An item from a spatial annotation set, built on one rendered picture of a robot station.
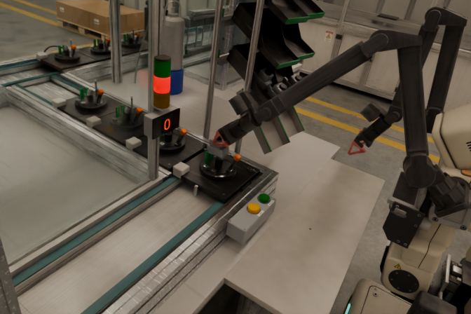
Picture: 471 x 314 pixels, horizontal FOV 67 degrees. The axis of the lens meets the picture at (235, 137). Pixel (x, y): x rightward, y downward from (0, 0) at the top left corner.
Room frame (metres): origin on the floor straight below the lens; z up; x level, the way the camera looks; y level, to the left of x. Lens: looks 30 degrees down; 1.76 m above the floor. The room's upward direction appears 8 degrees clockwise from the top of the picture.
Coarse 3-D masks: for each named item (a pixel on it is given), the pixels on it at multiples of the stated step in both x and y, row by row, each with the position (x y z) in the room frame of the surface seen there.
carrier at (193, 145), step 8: (160, 136) 1.26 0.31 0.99; (168, 136) 1.22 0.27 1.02; (176, 136) 1.28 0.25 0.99; (184, 136) 1.32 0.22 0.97; (160, 144) 1.18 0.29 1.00; (168, 144) 1.21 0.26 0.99; (176, 144) 1.20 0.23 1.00; (184, 144) 1.23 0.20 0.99; (192, 144) 1.27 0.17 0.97; (200, 144) 1.28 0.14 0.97; (160, 152) 1.17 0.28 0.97; (168, 152) 1.17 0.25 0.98; (176, 152) 1.19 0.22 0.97; (184, 152) 1.20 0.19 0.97; (192, 152) 1.21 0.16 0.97; (200, 152) 1.24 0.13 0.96; (160, 160) 1.12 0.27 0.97; (168, 160) 1.13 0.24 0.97; (176, 160) 1.14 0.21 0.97; (184, 160) 1.15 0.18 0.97; (168, 168) 1.08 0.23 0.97
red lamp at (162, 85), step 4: (156, 80) 0.98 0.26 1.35; (160, 80) 0.98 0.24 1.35; (164, 80) 0.98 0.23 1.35; (168, 80) 1.00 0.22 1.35; (156, 84) 0.98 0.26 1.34; (160, 84) 0.98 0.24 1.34; (164, 84) 0.98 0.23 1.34; (168, 84) 1.00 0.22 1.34; (156, 88) 0.98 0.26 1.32; (160, 88) 0.98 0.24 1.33; (164, 88) 0.98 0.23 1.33; (168, 88) 1.00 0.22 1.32; (156, 92) 0.98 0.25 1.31; (160, 92) 0.98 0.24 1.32; (164, 92) 0.99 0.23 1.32; (168, 92) 1.00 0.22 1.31
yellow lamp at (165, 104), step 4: (156, 96) 0.98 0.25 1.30; (160, 96) 0.98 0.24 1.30; (164, 96) 0.99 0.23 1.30; (168, 96) 1.00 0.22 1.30; (156, 100) 0.98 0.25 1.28; (160, 100) 0.98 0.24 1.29; (164, 100) 0.99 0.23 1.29; (168, 100) 1.00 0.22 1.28; (156, 104) 0.98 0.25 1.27; (160, 104) 0.98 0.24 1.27; (164, 104) 0.99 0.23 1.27; (168, 104) 1.00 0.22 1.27; (160, 108) 0.98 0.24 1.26; (164, 108) 0.99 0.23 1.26
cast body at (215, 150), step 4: (212, 140) 1.10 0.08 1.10; (220, 140) 1.10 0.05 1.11; (208, 144) 1.14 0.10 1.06; (212, 144) 1.10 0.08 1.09; (208, 148) 1.11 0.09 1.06; (212, 148) 1.10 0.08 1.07; (216, 148) 1.09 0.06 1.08; (220, 148) 1.09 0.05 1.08; (224, 148) 1.10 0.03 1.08; (228, 148) 1.12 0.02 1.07; (208, 152) 1.11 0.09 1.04; (212, 152) 1.10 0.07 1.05; (216, 152) 1.09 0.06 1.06; (220, 152) 1.08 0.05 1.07; (224, 152) 1.09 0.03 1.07; (228, 152) 1.12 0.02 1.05; (220, 156) 1.08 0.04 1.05
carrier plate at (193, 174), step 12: (204, 156) 1.19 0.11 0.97; (228, 156) 1.22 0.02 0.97; (192, 168) 1.10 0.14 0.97; (240, 168) 1.15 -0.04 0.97; (252, 168) 1.16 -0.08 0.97; (192, 180) 1.03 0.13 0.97; (204, 180) 1.04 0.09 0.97; (228, 180) 1.06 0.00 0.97; (240, 180) 1.07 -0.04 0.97; (204, 192) 0.99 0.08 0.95; (216, 192) 0.98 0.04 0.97; (228, 192) 0.99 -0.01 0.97
